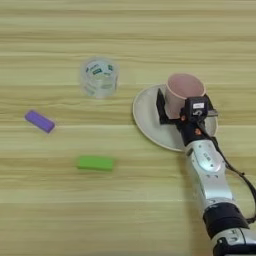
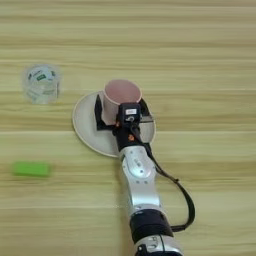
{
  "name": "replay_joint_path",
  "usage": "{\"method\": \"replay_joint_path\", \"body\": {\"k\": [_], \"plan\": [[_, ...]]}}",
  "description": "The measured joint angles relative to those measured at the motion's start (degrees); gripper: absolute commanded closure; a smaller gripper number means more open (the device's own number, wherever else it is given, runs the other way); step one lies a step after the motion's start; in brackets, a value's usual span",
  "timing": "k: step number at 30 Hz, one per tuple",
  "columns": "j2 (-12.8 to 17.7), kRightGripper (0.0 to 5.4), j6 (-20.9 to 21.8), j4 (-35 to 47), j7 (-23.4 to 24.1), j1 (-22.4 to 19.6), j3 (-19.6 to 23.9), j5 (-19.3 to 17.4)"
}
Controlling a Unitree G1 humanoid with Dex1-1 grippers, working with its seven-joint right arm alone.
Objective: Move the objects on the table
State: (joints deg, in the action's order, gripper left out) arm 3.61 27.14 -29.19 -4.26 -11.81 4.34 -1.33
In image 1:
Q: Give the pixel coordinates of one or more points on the pink plastic cup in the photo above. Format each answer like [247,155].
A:
[183,91]

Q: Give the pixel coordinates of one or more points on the small black box white label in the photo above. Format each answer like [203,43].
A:
[196,107]

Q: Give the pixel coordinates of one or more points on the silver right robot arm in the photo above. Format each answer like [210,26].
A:
[208,173]

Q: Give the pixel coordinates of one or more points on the round beige plate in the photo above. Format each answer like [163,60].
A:
[148,116]

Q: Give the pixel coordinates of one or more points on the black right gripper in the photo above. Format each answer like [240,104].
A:
[190,130]

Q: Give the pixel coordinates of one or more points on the clear tape roll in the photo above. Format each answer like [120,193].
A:
[99,78]

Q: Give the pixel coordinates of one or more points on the green rectangular block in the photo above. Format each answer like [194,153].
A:
[96,163]

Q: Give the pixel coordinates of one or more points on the purple rectangular block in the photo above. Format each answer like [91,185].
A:
[40,121]

